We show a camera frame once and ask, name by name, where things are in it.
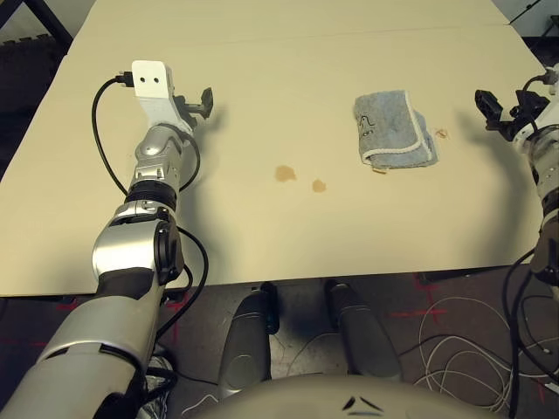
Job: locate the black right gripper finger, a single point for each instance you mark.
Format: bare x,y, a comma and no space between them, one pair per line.
490,111
530,105

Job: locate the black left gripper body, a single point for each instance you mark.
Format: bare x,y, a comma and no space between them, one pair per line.
188,111

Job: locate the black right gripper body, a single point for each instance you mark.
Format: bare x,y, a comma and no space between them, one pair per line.
517,126

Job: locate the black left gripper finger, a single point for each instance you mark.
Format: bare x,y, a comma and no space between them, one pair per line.
207,102

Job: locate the grey terry rag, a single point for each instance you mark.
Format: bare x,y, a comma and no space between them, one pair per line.
388,126

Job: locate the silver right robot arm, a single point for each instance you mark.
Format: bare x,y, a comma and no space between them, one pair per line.
548,174

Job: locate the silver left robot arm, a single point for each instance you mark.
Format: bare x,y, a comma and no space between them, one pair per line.
122,253

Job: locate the tiny tan liquid spot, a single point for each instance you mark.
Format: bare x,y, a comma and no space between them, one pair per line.
442,133

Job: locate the large brown liquid spill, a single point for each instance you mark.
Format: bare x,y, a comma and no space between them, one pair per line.
285,173

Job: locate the small brown liquid spill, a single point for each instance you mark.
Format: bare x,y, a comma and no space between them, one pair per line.
319,185

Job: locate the black foam floor mat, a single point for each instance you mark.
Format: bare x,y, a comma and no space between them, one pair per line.
26,74

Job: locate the grey robot left leg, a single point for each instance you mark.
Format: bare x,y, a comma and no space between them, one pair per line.
244,345

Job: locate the grey robot leg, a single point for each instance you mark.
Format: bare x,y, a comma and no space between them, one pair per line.
362,340
244,345

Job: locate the grey robot right leg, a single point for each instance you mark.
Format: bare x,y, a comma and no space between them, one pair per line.
362,340

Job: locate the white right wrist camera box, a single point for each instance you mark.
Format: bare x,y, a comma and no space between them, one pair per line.
554,78

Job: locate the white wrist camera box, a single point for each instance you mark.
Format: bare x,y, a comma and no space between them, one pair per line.
554,78
150,83

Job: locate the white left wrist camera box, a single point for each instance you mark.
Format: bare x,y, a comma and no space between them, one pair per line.
150,83

